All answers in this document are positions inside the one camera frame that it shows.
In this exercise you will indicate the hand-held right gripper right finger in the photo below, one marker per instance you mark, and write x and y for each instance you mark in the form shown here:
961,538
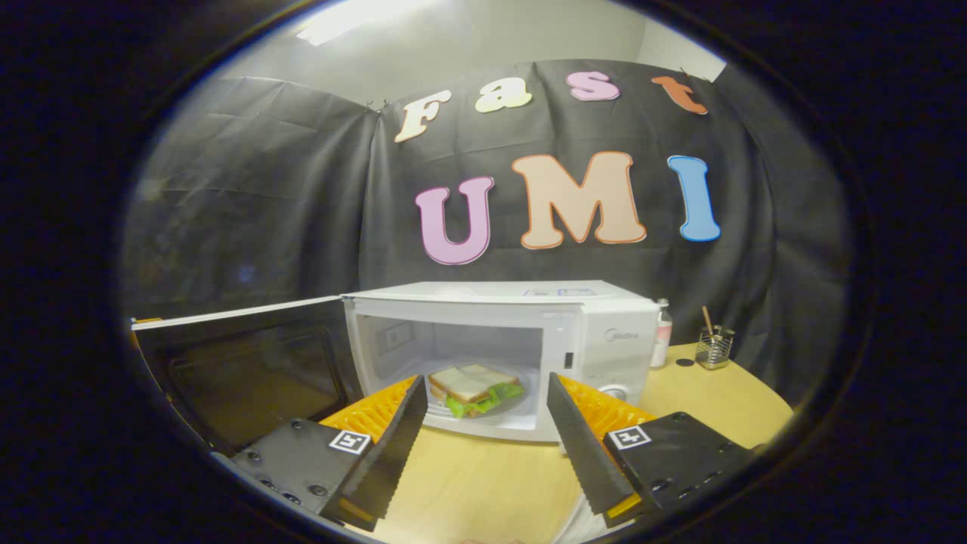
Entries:
582,453

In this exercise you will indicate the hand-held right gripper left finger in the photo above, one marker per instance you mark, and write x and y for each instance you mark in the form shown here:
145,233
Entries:
389,461

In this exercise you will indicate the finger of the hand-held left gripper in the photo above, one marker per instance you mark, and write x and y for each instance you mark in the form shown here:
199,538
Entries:
145,322

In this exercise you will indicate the sandwich with green lettuce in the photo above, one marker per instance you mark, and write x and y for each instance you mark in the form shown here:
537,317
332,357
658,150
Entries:
468,385

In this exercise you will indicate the white microwave oven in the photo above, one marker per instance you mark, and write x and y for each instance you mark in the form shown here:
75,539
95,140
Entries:
612,340

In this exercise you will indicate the small bottle with pink label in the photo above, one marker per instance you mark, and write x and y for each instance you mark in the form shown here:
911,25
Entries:
662,340

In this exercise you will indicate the clear glass cup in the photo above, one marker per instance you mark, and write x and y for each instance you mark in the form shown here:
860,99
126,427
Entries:
715,351

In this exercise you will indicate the black backdrop cloth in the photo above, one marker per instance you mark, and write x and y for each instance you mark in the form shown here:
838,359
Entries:
249,189

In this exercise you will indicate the wooden stick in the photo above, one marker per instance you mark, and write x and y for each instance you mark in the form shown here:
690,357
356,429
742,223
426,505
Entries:
707,319

